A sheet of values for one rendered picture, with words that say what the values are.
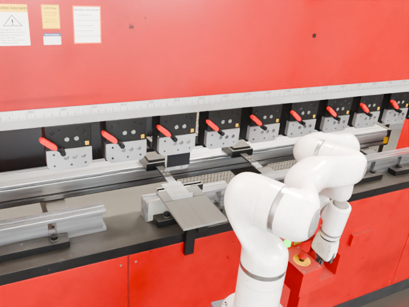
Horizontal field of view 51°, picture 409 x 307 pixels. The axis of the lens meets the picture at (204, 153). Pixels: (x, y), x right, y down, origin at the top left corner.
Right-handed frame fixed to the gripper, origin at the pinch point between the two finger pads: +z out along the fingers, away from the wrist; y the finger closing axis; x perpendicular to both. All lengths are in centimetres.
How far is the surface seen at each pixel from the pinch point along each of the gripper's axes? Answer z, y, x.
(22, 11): -93, -54, -98
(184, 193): -23, -38, -47
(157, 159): -22, -65, -46
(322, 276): 3.7, 4.6, -1.2
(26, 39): -85, -53, -98
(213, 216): -25, -20, -44
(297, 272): -2.4, 2.0, -15.0
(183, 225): -25, -20, -57
